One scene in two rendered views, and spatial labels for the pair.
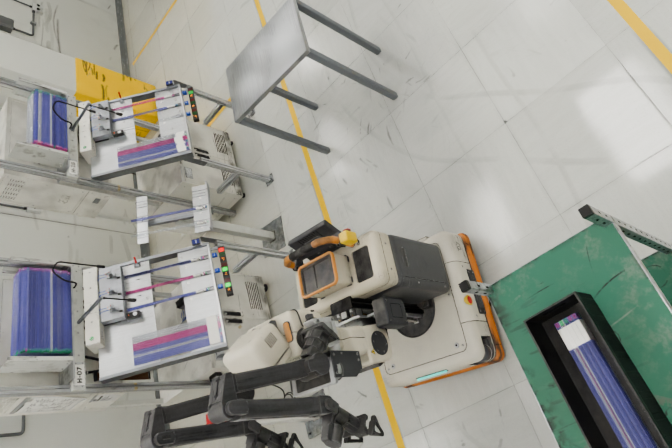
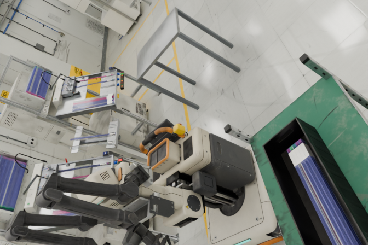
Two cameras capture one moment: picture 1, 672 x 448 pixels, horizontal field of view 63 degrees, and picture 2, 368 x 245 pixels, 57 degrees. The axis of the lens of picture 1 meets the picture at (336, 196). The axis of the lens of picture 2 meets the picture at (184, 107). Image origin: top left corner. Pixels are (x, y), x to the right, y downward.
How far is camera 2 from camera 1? 0.74 m
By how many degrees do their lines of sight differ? 16
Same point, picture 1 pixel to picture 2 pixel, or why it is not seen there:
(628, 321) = (339, 141)
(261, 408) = (75, 203)
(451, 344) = (253, 219)
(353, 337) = (172, 193)
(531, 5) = (322, 5)
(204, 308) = not seen: hidden behind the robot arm
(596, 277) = (319, 115)
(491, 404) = not seen: outside the picture
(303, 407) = (110, 214)
